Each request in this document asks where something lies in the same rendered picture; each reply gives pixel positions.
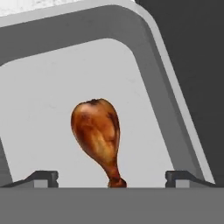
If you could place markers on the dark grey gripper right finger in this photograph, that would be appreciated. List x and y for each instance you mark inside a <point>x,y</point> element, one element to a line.
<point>178,176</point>

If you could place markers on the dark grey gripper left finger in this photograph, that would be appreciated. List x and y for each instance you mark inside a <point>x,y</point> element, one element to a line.
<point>43,176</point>

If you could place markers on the brown chicken drumstick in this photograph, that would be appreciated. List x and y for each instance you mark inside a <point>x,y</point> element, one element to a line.
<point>97,134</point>

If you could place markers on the grey tupperware container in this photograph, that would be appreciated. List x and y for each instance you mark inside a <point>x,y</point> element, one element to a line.
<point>140,87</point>

